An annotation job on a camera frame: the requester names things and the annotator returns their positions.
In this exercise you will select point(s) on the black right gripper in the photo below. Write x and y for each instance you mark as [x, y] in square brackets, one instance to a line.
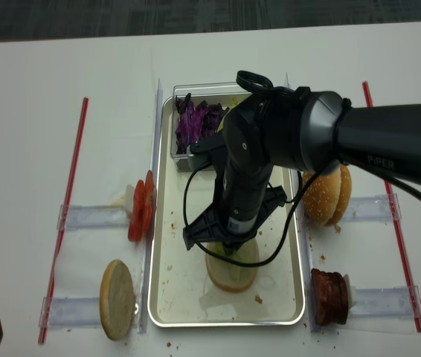
[241, 204]

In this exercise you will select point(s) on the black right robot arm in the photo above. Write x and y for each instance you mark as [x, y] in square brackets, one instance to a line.
[314, 132]

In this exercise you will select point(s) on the tomato slices stack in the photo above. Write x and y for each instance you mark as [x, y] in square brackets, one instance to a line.
[141, 215]

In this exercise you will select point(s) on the meat patties stack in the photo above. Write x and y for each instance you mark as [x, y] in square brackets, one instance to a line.
[331, 297]

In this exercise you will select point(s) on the white tomato pusher block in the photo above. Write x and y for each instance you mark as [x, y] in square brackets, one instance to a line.
[128, 202]

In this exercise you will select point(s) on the green lettuce in box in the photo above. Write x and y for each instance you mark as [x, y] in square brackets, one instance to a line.
[234, 102]

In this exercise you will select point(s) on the bun bottom on tray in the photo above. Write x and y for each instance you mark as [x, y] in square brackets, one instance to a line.
[229, 277]

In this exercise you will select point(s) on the white metal tray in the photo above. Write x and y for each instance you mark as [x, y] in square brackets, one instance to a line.
[181, 293]

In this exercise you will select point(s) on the lower left clear slider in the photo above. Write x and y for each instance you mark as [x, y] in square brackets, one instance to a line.
[68, 312]

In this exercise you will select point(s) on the clear slider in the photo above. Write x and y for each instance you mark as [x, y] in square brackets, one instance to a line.
[74, 217]
[396, 302]
[379, 208]
[68, 312]

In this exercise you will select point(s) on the sesame bun tops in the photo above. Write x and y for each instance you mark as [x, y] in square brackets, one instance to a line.
[327, 198]

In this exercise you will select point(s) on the upright bun slice left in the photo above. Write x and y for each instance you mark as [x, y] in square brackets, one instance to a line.
[117, 300]

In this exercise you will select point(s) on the white patty pusher block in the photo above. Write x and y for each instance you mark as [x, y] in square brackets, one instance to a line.
[349, 294]

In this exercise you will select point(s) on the purple cabbage shreds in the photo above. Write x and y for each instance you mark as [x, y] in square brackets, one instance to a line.
[196, 121]

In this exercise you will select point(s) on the clear plastic salad box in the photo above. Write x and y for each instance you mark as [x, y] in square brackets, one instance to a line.
[213, 93]

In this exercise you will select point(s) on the upper right clear slider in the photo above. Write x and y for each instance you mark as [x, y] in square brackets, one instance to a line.
[379, 208]

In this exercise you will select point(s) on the upper left clear slider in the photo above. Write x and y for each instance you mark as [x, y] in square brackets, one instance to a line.
[74, 217]

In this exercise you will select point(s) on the lower right clear slider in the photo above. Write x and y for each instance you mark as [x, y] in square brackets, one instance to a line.
[396, 302]

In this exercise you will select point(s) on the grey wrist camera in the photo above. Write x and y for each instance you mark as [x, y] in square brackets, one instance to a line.
[208, 150]

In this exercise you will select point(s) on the right red rail strip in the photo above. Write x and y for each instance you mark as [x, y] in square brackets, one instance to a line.
[404, 257]

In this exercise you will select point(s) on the red rail strip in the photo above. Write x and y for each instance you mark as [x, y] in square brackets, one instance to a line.
[60, 234]
[404, 257]

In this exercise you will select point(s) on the left red rail strip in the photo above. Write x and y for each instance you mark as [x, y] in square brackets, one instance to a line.
[60, 234]

